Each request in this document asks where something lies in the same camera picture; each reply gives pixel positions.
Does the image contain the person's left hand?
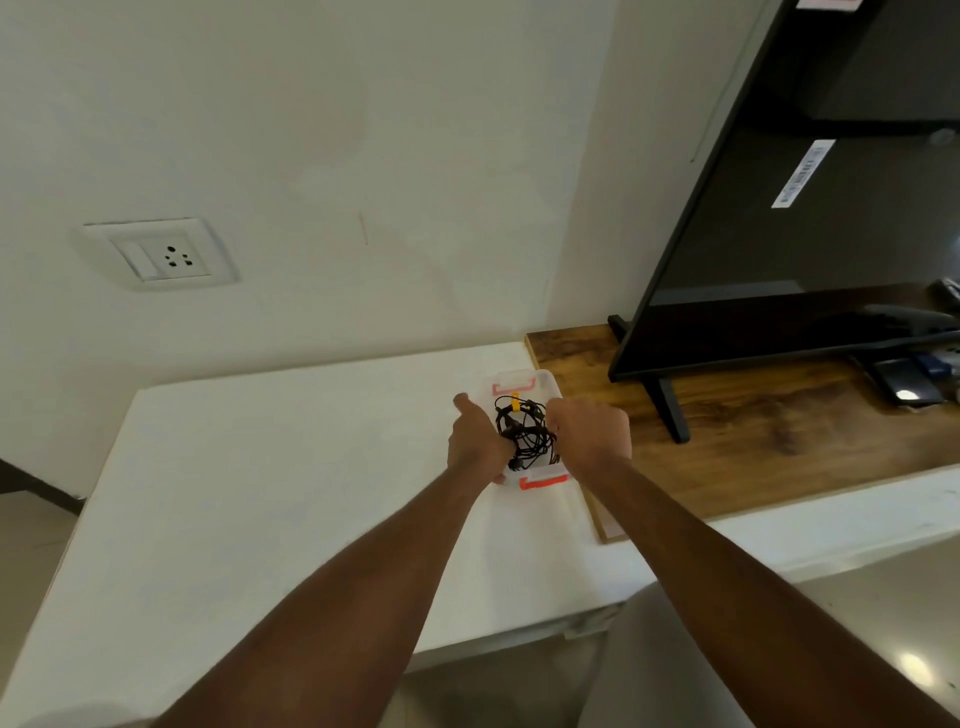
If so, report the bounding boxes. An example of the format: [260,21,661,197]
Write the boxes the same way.
[447,393,520,487]

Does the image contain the person's right hand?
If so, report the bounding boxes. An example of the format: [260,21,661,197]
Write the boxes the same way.
[544,397,634,487]

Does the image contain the black earphones with yellow tie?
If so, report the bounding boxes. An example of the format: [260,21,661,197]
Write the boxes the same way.
[493,393,553,436]

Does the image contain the clear box with red clips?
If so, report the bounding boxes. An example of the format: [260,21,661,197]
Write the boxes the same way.
[479,368,573,493]

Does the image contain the person's left forearm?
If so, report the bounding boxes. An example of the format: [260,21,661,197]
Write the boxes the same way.
[149,464,496,728]

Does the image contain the person's right forearm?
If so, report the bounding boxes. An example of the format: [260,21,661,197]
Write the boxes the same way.
[581,455,960,728]

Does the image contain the blue box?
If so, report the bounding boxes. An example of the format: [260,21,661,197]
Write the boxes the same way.
[914,350,960,382]

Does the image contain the wooden cabinet top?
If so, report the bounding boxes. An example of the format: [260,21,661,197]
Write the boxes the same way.
[524,322,960,546]

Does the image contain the black television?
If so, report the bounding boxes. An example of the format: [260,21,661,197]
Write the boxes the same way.
[605,0,960,446]

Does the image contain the black phone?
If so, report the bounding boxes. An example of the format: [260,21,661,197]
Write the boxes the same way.
[872,357,948,410]

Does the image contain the white wall socket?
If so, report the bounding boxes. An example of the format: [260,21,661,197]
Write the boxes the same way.
[78,217,243,292]

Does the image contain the black door frame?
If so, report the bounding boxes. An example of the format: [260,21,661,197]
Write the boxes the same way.
[0,457,86,517]

